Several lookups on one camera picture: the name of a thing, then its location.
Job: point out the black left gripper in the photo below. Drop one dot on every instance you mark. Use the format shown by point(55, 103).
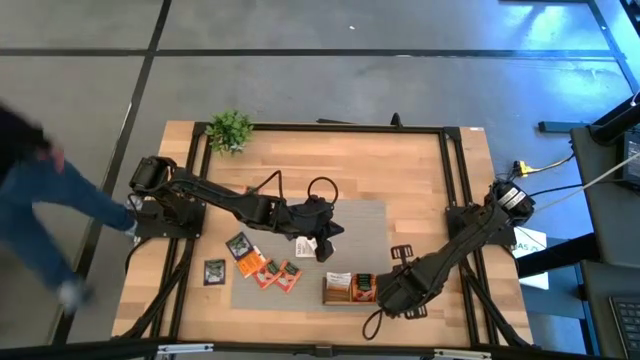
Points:
point(312, 220)

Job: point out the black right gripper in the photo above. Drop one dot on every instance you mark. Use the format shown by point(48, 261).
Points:
point(405, 287)

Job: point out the white orange Tazo tea packet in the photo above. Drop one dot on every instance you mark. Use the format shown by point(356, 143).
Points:
point(304, 247)
point(339, 280)

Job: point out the brown wooden tea box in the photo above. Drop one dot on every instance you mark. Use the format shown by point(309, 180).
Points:
point(335, 298)

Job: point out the dark blackcurrant tea packet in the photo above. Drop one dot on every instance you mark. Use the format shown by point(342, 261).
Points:
point(239, 246)
point(215, 272)

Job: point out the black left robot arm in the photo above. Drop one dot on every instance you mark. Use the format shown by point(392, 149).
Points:
point(225, 197)

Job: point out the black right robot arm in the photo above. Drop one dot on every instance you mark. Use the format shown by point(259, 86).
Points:
point(475, 235)

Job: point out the grey woven placemat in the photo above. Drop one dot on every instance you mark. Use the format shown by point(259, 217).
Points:
point(360, 235)

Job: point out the black rig crossbar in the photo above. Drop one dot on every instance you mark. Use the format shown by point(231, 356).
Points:
point(260, 350)

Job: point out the white floor sign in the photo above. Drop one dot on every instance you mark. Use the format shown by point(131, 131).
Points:
point(527, 237)

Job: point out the green plant in white pot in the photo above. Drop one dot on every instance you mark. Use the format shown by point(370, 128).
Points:
point(230, 132)

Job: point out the black stand legs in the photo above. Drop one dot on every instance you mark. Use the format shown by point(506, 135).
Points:
point(565, 255)

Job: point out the grey desk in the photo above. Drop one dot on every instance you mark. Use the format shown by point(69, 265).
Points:
point(600, 215)

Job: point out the teal metal bar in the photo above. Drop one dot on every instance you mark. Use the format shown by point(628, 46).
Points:
point(560, 127)

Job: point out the black keyboard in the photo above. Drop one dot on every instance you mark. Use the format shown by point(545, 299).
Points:
point(627, 320)

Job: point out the black pole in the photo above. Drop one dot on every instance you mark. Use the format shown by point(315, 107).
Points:
point(617, 122)

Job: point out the person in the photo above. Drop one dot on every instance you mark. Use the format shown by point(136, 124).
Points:
point(30, 200)

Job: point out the black aluminium table frame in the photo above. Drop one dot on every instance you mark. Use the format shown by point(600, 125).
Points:
point(350, 128)

